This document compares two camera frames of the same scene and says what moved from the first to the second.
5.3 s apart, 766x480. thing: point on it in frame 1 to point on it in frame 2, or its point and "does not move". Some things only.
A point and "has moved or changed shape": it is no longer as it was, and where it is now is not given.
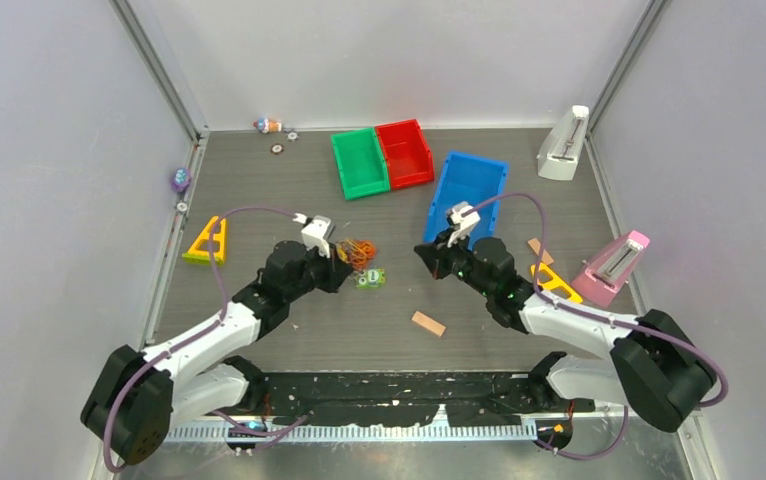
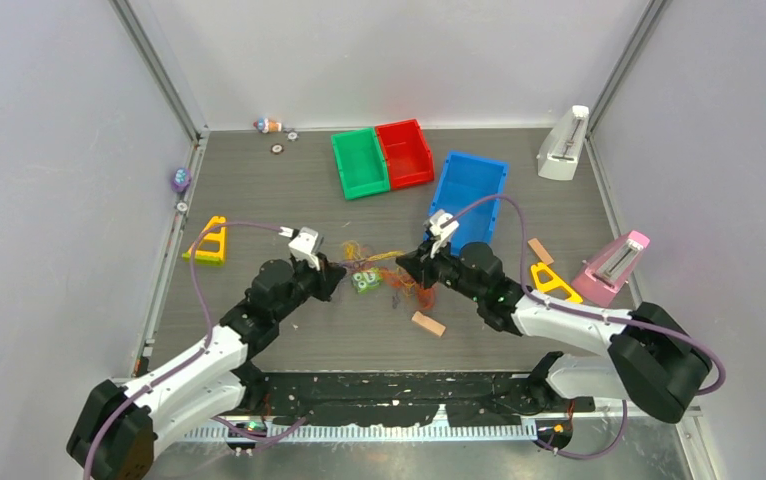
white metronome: [561, 147] does not move
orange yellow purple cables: [359, 254] has moved or changed shape
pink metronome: [607, 274] does not move
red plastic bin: [407, 153] does not move
